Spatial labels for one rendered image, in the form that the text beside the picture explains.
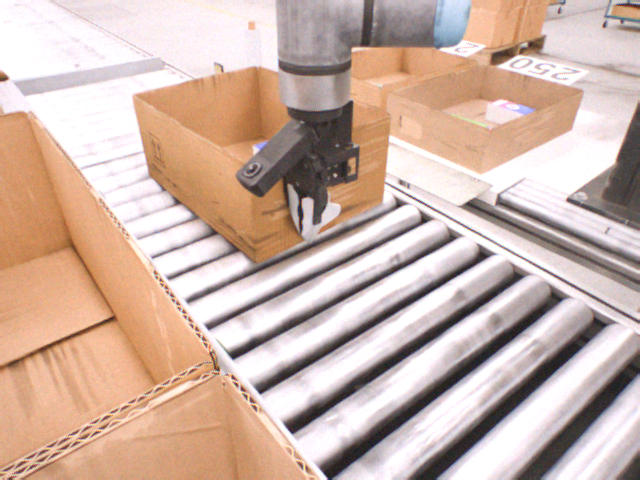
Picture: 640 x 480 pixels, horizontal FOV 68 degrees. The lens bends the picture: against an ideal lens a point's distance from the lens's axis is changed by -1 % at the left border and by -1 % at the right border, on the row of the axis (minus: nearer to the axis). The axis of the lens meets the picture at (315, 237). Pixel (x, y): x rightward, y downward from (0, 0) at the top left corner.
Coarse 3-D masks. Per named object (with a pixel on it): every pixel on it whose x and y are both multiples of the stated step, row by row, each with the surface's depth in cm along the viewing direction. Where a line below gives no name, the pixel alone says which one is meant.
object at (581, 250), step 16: (464, 208) 100; (480, 208) 98; (496, 208) 94; (512, 208) 94; (496, 224) 96; (512, 224) 94; (528, 224) 90; (544, 224) 89; (544, 240) 89; (560, 240) 86; (576, 240) 85; (592, 240) 85; (576, 256) 85; (592, 256) 83; (608, 256) 81; (624, 256) 81; (608, 272) 82; (624, 272) 80
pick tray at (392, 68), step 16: (384, 48) 147; (400, 48) 151; (416, 48) 148; (432, 48) 144; (352, 64) 142; (368, 64) 146; (384, 64) 150; (400, 64) 154; (416, 64) 150; (432, 64) 146; (448, 64) 141; (464, 64) 130; (352, 80) 121; (368, 80) 147; (384, 80) 147; (400, 80) 148; (416, 80) 121; (352, 96) 123; (368, 96) 118; (384, 96) 116
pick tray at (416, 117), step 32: (416, 96) 118; (448, 96) 126; (480, 96) 135; (512, 96) 127; (544, 96) 120; (576, 96) 111; (416, 128) 108; (448, 128) 101; (480, 128) 95; (512, 128) 98; (544, 128) 107; (448, 160) 104; (480, 160) 98
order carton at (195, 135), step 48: (144, 96) 91; (192, 96) 97; (240, 96) 105; (144, 144) 93; (192, 144) 76; (240, 144) 109; (384, 144) 82; (192, 192) 84; (240, 192) 70; (336, 192) 79; (240, 240) 76; (288, 240) 77
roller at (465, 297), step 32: (448, 288) 70; (480, 288) 71; (384, 320) 66; (416, 320) 65; (448, 320) 68; (352, 352) 60; (384, 352) 62; (288, 384) 56; (320, 384) 57; (352, 384) 59; (288, 416) 54
